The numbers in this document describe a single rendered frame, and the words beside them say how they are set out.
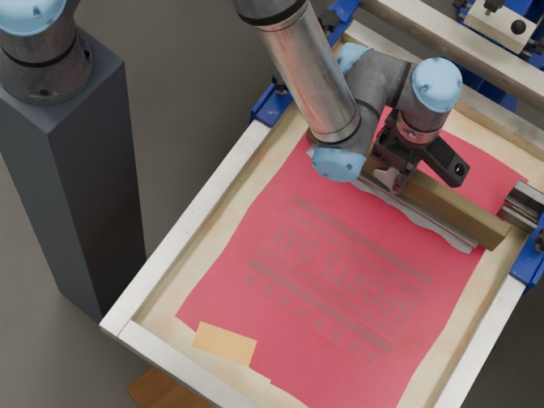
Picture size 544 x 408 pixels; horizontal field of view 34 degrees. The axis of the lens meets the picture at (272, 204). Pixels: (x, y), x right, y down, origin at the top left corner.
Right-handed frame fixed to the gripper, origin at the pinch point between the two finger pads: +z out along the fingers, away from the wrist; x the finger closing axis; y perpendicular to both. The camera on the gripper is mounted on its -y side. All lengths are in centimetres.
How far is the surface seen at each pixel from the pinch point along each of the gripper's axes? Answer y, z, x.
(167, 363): 17, 0, 51
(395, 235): -3.7, 4.8, 7.7
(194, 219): 27.6, 0.3, 27.6
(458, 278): -17.6, 5.1, 8.4
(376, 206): 2.0, 4.7, 4.8
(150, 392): 32, 97, 44
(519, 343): -48, 101, -27
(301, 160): 18.7, 4.3, 4.8
